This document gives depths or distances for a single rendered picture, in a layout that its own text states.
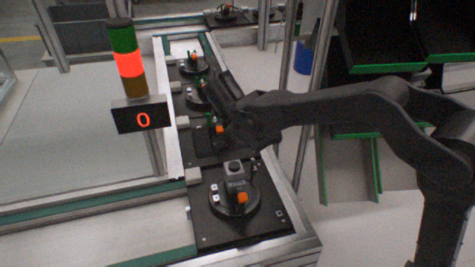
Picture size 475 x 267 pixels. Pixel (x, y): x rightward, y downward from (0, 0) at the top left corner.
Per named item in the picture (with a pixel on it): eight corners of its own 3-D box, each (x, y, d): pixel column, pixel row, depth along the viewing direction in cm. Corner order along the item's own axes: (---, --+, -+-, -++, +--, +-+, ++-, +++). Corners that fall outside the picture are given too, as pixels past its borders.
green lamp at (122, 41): (139, 53, 59) (133, 27, 55) (111, 55, 58) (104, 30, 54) (139, 42, 62) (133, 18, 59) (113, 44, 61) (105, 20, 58)
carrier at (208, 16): (249, 26, 179) (250, 4, 171) (210, 30, 174) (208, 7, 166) (239, 12, 197) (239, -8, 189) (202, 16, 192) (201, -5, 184)
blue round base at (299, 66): (328, 73, 154) (335, 45, 144) (300, 77, 151) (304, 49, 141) (315, 60, 165) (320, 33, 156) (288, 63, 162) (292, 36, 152)
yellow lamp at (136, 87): (149, 96, 65) (144, 76, 62) (125, 99, 64) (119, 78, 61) (148, 84, 69) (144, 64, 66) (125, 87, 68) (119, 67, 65)
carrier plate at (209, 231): (293, 230, 75) (294, 225, 74) (197, 254, 70) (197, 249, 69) (263, 163, 93) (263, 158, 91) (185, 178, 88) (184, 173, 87)
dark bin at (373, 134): (390, 137, 66) (409, 122, 59) (331, 140, 65) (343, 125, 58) (359, 38, 78) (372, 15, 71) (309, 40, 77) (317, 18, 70)
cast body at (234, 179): (246, 191, 75) (246, 172, 70) (228, 195, 74) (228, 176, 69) (237, 167, 81) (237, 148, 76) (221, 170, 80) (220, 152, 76)
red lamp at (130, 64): (144, 76, 62) (139, 53, 59) (119, 78, 61) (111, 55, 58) (143, 64, 65) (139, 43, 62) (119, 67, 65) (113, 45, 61)
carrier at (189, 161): (261, 159, 94) (263, 129, 86) (184, 174, 89) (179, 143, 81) (241, 115, 112) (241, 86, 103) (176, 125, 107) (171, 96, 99)
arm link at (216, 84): (293, 107, 48) (251, 47, 48) (259, 130, 43) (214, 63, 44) (259, 131, 57) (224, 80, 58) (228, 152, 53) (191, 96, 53)
